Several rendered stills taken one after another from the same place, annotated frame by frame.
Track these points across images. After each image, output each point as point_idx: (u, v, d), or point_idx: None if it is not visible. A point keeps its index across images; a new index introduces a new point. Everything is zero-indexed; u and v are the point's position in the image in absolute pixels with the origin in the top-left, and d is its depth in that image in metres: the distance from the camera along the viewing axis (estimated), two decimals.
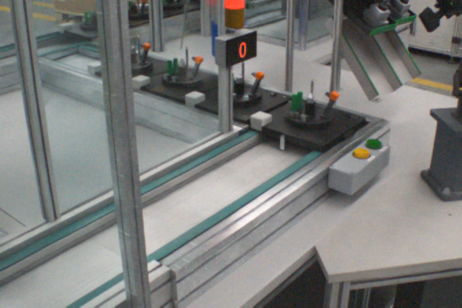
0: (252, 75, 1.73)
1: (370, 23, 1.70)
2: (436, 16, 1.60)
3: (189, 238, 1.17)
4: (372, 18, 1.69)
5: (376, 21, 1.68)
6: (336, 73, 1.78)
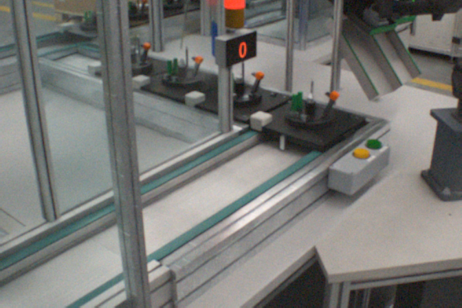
0: (252, 75, 1.73)
1: (370, 23, 1.70)
2: None
3: (189, 238, 1.17)
4: (372, 18, 1.69)
5: (376, 21, 1.68)
6: (336, 73, 1.78)
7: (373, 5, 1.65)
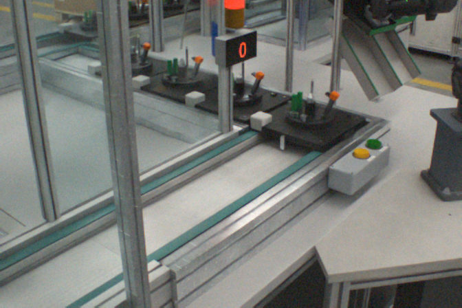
0: (252, 75, 1.73)
1: (371, 22, 1.69)
2: (387, 9, 1.62)
3: (189, 238, 1.17)
4: (373, 17, 1.68)
5: (377, 21, 1.67)
6: (336, 73, 1.78)
7: (370, 6, 1.67)
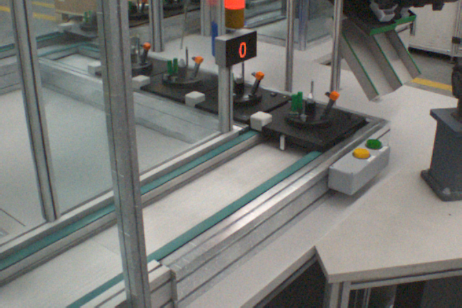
0: (252, 75, 1.73)
1: (377, 13, 1.67)
2: None
3: (189, 238, 1.17)
4: (379, 9, 1.66)
5: (382, 12, 1.65)
6: (336, 73, 1.78)
7: None
